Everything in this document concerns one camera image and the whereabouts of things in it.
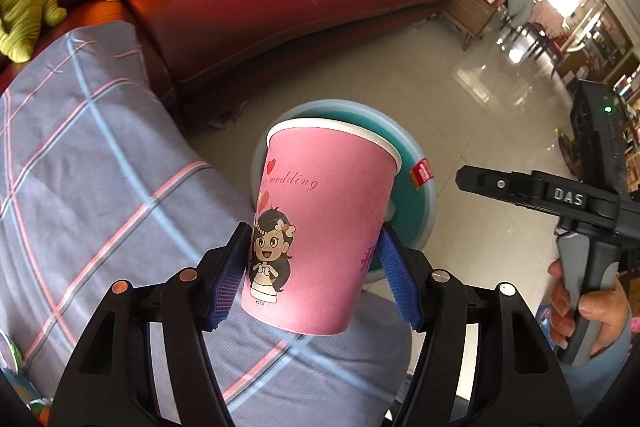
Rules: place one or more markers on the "wooden side table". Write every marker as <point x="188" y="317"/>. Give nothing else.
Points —
<point x="470" y="7"/>

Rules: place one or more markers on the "person's right hand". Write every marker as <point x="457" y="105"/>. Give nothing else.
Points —
<point x="607" y="317"/>

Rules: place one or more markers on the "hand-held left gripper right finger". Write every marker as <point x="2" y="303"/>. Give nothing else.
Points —
<point x="397" y="277"/>

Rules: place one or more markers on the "teal plastic bucket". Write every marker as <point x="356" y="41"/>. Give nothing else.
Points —
<point x="410" y="202"/>

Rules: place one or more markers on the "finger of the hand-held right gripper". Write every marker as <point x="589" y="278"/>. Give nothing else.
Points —
<point x="490" y="183"/>

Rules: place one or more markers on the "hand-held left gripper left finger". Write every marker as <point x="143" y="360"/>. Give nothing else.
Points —
<point x="230" y="277"/>

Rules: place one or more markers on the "pink paper cup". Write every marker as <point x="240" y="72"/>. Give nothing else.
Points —
<point x="325" y="227"/>

